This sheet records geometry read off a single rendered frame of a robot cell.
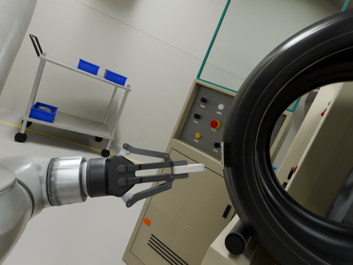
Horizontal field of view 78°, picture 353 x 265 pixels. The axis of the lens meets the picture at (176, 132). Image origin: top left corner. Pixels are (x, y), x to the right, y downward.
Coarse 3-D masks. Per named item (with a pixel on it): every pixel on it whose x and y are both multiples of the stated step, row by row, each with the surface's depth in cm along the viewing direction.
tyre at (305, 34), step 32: (320, 32) 40; (352, 32) 38; (288, 64) 42; (320, 64) 61; (352, 64) 59; (256, 96) 45; (288, 96) 67; (224, 128) 52; (256, 128) 44; (224, 160) 51; (256, 160) 70; (256, 192) 44; (256, 224) 44; (288, 224) 63; (320, 224) 61; (288, 256) 41; (320, 256) 39; (352, 256) 55
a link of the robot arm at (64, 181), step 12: (72, 156) 42; (60, 168) 38; (72, 168) 38; (84, 168) 40; (48, 180) 37; (60, 180) 37; (72, 180) 38; (84, 180) 39; (48, 192) 37; (60, 192) 37; (72, 192) 38; (84, 192) 40; (60, 204) 39
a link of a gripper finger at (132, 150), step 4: (124, 144) 43; (128, 144) 44; (124, 148) 43; (128, 148) 44; (132, 148) 44; (136, 148) 44; (132, 152) 44; (136, 152) 44; (140, 152) 44; (144, 152) 44; (148, 152) 44; (152, 152) 45; (156, 152) 45; (160, 152) 45; (164, 152) 45; (152, 156) 44; (156, 156) 45; (160, 156) 45; (164, 156) 45; (168, 156) 45
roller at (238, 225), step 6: (240, 222) 54; (234, 228) 50; (240, 228) 50; (228, 234) 49; (234, 234) 47; (240, 234) 47; (246, 234) 49; (228, 240) 47; (234, 240) 47; (240, 240) 46; (246, 240) 48; (228, 246) 47; (234, 246) 47; (240, 246) 46; (246, 246) 48; (234, 252) 47; (240, 252) 46
